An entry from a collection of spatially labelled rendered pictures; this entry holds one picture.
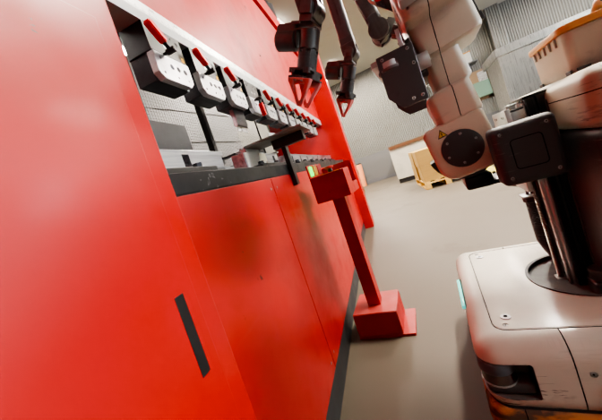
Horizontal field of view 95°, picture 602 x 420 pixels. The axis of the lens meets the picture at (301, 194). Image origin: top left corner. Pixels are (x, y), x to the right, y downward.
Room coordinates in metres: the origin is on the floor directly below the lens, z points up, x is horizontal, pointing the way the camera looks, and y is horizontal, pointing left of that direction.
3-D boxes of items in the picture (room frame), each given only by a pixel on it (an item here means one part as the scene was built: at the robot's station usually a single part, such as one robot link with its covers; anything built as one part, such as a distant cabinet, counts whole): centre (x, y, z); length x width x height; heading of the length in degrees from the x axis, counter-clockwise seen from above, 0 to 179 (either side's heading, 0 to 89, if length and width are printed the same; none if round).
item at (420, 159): (4.85, -2.43, 0.32); 1.09 x 0.78 x 0.64; 159
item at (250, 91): (1.43, 0.10, 1.26); 0.15 x 0.09 x 0.17; 163
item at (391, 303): (1.29, -0.20, 0.06); 0.25 x 0.20 x 0.12; 67
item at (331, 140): (3.49, -0.33, 1.15); 0.85 x 0.25 x 2.30; 73
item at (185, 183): (1.87, -0.07, 0.85); 3.00 x 0.21 x 0.04; 163
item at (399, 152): (7.01, -3.59, 0.45); 2.29 x 1.85 x 0.89; 153
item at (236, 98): (1.24, 0.16, 1.26); 0.15 x 0.09 x 0.17; 163
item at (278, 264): (1.87, -0.07, 0.42); 3.00 x 0.21 x 0.83; 163
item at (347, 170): (1.30, -0.17, 0.75); 0.20 x 0.16 x 0.18; 157
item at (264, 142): (1.22, 0.01, 1.00); 0.26 x 0.18 x 0.01; 73
